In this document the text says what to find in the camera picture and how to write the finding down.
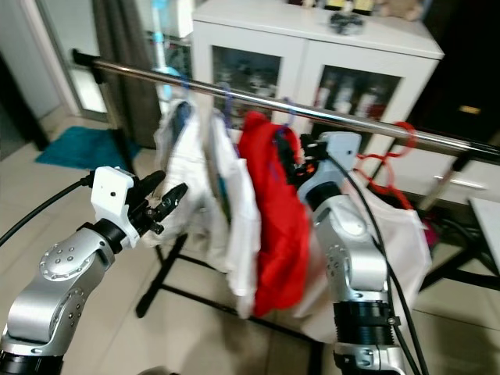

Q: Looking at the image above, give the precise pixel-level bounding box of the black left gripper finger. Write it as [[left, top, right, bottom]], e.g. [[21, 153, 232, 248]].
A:
[[134, 172, 166, 200], [155, 184, 189, 227]]

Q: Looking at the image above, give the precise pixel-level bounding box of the purple hanger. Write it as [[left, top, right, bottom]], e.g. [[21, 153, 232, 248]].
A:
[[280, 95, 299, 132], [217, 80, 237, 127]]

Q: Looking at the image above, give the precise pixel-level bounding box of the red plastic hanger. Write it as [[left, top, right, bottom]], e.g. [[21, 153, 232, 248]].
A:
[[355, 120, 418, 213]]

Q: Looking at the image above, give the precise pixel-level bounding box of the white garment with navy collar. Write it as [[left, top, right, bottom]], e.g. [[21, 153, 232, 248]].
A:
[[155, 98, 216, 245]]

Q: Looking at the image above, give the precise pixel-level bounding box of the plain red t-shirt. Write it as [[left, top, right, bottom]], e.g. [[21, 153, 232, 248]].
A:
[[238, 112, 313, 319]]

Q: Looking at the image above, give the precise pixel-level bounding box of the teal floor mat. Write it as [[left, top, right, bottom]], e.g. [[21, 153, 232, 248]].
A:
[[35, 125, 126, 169]]

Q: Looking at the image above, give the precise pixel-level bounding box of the metal clothes rack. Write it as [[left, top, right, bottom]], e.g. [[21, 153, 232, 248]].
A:
[[71, 49, 500, 375]]

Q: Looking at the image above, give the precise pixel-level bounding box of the white glass-door cabinet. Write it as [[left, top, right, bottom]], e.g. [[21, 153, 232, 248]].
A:
[[191, 0, 500, 208]]

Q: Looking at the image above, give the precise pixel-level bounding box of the white framed glass door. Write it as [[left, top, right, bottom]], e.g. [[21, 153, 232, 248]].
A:
[[35, 0, 102, 110]]

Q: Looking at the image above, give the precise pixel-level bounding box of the small black object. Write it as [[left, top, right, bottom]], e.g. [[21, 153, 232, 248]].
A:
[[330, 9, 366, 36]]

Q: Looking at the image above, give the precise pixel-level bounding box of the dark furniture piece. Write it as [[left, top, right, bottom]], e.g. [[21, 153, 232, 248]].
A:
[[0, 102, 48, 151]]

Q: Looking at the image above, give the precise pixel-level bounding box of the dark grey curtain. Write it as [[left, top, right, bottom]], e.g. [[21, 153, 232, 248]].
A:
[[91, 0, 165, 149]]

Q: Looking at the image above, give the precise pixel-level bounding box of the brown plush toy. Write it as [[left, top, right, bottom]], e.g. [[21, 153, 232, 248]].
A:
[[383, 0, 423, 20]]

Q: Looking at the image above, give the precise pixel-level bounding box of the white table corner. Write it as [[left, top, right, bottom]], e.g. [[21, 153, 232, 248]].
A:
[[469, 198, 500, 270]]

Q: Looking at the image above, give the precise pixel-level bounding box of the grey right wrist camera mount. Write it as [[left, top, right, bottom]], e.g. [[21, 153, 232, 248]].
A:
[[316, 131, 362, 192]]

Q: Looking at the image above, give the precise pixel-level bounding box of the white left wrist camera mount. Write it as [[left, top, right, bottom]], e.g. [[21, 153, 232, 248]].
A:
[[91, 166, 138, 235]]

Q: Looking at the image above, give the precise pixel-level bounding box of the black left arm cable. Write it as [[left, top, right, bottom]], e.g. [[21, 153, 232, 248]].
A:
[[0, 175, 95, 245]]

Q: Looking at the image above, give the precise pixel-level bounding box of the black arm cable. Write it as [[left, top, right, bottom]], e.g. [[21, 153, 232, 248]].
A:
[[0, 175, 95, 245], [328, 152, 430, 375]]

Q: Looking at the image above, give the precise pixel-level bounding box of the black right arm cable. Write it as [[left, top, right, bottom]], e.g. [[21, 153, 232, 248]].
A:
[[328, 152, 430, 375]]

